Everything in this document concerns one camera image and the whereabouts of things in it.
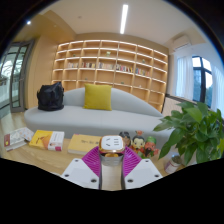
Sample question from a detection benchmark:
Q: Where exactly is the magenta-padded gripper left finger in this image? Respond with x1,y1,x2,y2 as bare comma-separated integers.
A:
60,146,102,191

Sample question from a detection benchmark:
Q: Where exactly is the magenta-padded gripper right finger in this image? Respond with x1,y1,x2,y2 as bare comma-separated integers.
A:
122,146,164,191

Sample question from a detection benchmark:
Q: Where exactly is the white and orange charger block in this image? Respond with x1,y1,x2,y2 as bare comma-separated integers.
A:
98,134,127,167

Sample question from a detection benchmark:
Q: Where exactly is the cartoon figurine set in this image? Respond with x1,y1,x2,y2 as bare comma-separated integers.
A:
119,130,161,160

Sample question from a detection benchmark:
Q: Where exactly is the plain yellow book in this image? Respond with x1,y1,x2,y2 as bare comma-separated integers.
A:
67,133,102,156

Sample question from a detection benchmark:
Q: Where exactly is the small white printed cup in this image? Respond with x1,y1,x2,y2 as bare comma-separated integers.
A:
164,153,183,175

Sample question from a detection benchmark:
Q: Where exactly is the yellow and white book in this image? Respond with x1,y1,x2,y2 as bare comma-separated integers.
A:
28,129,66,152

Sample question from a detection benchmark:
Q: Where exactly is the light grey curved sofa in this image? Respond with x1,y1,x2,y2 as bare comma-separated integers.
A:
23,87,175,150

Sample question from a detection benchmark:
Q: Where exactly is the green potted plant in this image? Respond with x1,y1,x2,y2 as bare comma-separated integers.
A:
152,101,224,167

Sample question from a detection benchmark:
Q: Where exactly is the white and red magazine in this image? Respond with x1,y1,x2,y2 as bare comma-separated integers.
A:
3,126,35,152

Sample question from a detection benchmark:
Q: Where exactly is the yellow square cushion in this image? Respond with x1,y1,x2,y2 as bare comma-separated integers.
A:
82,83,114,112

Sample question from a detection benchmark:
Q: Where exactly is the black bag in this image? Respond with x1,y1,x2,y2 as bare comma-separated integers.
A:
36,81,66,112

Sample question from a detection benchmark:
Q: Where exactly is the dark-framed window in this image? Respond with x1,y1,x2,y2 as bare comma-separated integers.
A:
191,55,215,108

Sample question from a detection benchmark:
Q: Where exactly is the long ceiling light strip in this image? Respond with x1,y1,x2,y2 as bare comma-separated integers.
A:
119,3,130,35

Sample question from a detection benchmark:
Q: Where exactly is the wooden wall shelf unit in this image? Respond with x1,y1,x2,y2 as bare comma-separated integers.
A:
51,39,169,113

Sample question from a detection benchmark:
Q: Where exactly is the glass door with dark frame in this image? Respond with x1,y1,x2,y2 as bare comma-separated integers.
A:
0,39,35,115

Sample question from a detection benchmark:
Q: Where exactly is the white wall air conditioner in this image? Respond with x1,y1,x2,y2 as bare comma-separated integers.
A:
171,34,193,52

